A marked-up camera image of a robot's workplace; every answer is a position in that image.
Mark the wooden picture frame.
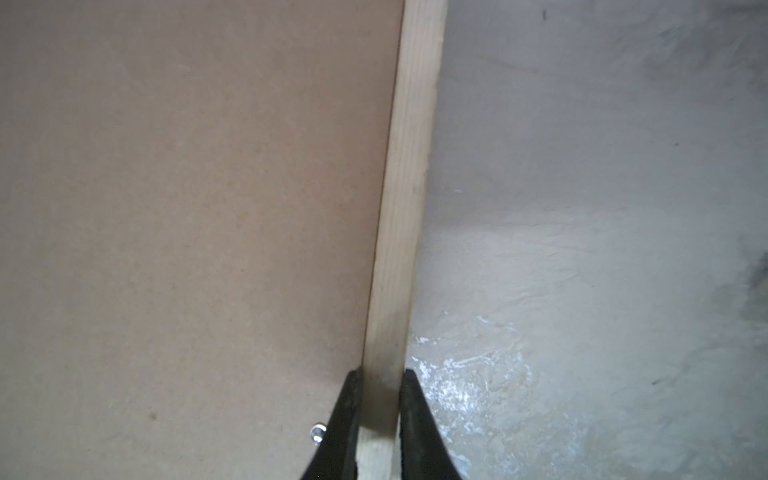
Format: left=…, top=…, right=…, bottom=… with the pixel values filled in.
left=356, top=1, right=448, bottom=479

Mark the silver metal turn clip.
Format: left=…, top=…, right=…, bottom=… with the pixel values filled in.
left=310, top=422, right=327, bottom=445

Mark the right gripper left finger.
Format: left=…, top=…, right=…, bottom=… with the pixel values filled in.
left=301, top=368, right=363, bottom=480

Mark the brown cardboard backing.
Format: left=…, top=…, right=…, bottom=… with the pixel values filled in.
left=1, top=1, right=403, bottom=479

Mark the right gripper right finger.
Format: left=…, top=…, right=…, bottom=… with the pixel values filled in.
left=399, top=369, right=461, bottom=480

